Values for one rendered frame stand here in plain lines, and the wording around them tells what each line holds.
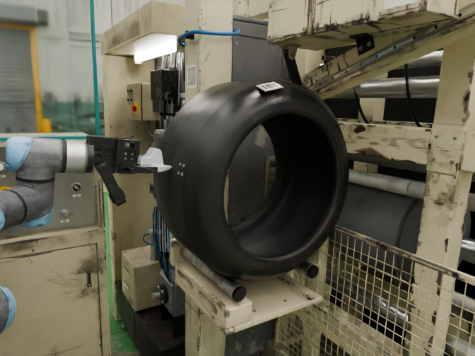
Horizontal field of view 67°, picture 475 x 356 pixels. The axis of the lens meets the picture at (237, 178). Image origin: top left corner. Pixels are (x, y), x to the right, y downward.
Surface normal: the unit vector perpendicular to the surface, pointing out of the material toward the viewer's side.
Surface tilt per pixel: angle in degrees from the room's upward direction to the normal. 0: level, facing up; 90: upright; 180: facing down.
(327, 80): 90
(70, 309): 90
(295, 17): 90
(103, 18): 90
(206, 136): 67
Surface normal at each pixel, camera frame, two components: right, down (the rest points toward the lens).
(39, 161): 0.51, 0.27
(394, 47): -0.84, 0.08
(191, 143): -0.58, -0.30
